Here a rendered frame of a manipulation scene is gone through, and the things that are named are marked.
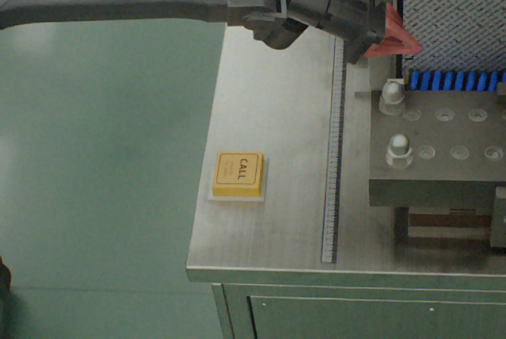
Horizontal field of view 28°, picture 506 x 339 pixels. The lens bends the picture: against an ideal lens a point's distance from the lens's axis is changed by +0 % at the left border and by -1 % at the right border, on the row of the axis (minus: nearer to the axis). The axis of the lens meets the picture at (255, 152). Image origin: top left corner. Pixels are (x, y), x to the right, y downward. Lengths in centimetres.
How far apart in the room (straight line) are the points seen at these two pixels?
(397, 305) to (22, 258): 138
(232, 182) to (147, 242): 113
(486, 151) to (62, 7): 58
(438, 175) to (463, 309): 24
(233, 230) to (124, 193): 127
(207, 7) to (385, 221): 40
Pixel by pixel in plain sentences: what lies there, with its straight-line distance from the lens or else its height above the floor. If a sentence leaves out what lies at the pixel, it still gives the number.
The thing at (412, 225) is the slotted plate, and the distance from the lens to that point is 143.
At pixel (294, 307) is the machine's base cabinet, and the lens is 149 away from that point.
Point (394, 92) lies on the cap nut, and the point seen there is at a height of 107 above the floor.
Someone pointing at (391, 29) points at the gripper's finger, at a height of 113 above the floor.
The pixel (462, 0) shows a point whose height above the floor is 116.
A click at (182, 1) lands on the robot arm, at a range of 131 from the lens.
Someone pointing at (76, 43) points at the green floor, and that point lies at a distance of 314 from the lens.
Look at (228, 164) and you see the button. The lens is 150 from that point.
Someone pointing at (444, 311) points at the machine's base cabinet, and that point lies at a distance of 149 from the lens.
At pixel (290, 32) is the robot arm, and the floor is 112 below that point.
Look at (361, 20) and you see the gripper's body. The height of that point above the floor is 114.
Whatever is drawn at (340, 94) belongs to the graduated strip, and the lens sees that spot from 161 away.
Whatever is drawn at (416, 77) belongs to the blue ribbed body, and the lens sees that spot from 143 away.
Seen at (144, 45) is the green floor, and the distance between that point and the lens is 307.
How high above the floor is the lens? 207
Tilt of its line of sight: 49 degrees down
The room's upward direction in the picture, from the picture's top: 8 degrees counter-clockwise
